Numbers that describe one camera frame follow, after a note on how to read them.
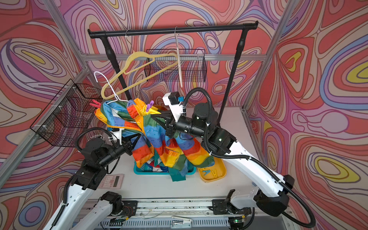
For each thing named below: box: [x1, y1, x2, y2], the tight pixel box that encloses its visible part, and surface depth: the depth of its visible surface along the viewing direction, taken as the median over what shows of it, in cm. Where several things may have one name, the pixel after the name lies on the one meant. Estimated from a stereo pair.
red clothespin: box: [89, 99, 102, 109], surface depth 56 cm
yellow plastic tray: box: [197, 157, 227, 183], surface depth 86 cm
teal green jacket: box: [168, 167, 187, 182], surface depth 74 cm
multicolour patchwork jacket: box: [94, 97, 215, 171], surface depth 58 cm
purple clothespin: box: [145, 100, 155, 113], surface depth 48 cm
